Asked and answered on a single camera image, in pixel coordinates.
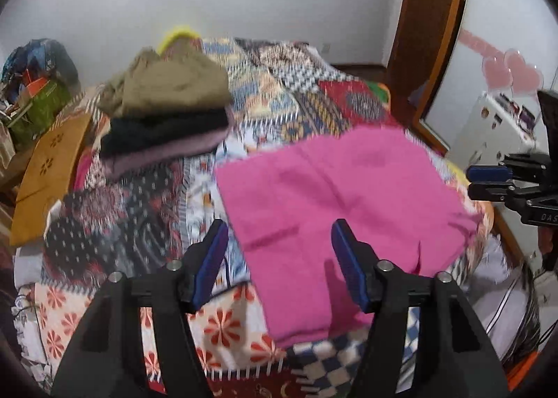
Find olive folded garment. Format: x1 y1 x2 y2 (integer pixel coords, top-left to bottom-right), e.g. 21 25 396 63
98 47 233 118

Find yellow pillow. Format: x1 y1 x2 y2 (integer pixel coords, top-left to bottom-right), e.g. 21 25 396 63
157 25 204 56

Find black folded garment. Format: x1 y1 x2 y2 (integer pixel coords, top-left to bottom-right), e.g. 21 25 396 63
100 105 231 157

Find mauve folded garment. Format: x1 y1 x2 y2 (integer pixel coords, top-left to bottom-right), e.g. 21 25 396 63
103 128 232 177

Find green bag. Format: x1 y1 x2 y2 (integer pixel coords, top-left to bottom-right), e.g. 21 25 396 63
9 81 73 148

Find pink heart decoration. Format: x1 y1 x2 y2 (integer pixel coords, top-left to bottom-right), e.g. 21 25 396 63
483 48 545 97

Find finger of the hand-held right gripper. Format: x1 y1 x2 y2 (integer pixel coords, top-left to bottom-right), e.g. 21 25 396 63
466 165 513 181
468 181 516 202

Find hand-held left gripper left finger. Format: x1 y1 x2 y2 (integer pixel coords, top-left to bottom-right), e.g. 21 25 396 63
51 219 229 398

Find patchwork printed blanket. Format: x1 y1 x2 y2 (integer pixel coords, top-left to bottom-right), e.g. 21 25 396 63
12 35 495 398

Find wooden door frame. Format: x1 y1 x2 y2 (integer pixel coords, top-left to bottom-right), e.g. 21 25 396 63
384 0 473 157

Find orange wooden board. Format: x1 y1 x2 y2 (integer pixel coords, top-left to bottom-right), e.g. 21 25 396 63
9 113 93 248

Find white cabinet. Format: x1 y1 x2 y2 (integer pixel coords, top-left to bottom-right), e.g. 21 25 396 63
448 92 541 172

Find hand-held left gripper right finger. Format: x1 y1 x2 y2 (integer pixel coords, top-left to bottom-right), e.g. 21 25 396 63
331 219 510 398

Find pink pants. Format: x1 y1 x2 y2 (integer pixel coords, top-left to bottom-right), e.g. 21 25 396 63
215 124 479 349

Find pile of clutter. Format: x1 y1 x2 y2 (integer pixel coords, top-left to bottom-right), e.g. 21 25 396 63
0 38 79 120

